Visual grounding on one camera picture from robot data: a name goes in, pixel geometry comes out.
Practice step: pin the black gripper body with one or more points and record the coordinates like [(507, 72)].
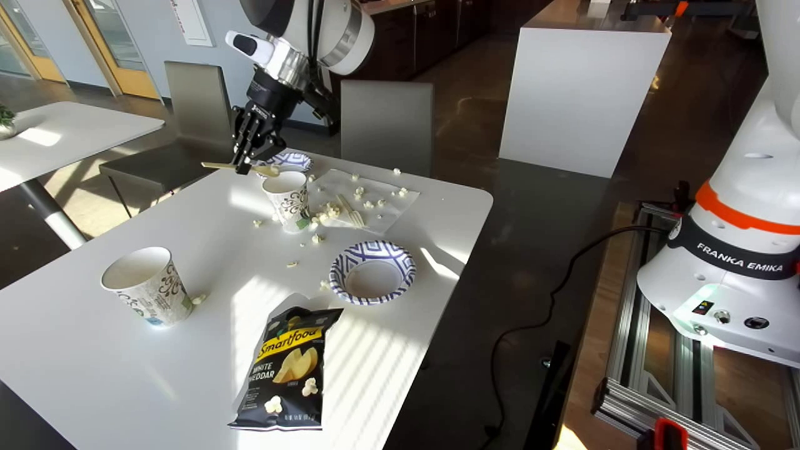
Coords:
[(271, 101)]

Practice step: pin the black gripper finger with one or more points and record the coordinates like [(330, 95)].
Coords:
[(241, 145), (269, 141)]

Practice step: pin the cream plastic spoon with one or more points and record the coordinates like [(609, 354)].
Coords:
[(216, 165)]

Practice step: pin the coffee print paper cup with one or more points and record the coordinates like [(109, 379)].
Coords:
[(152, 291), (284, 204)]

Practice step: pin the blue patterned paper bowl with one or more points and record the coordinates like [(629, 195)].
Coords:
[(292, 161), (377, 291)]

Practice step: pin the grey cushioned chair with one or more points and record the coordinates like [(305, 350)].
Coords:
[(200, 107), (389, 125)]

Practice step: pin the white side table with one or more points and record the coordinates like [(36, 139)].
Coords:
[(75, 132)]

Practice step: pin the black popcorn bag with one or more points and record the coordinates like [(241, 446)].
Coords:
[(289, 365)]

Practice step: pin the small green plant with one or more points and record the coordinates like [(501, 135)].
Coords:
[(5, 116)]

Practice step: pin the white counter block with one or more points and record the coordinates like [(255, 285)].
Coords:
[(576, 107)]

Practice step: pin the black floor bar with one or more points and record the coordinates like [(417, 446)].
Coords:
[(551, 401)]

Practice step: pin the red clamp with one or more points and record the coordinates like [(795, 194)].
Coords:
[(670, 435)]

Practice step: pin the white wall poster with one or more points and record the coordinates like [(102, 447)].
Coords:
[(190, 20)]

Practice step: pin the wooden door frame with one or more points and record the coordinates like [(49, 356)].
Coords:
[(39, 64), (139, 79)]

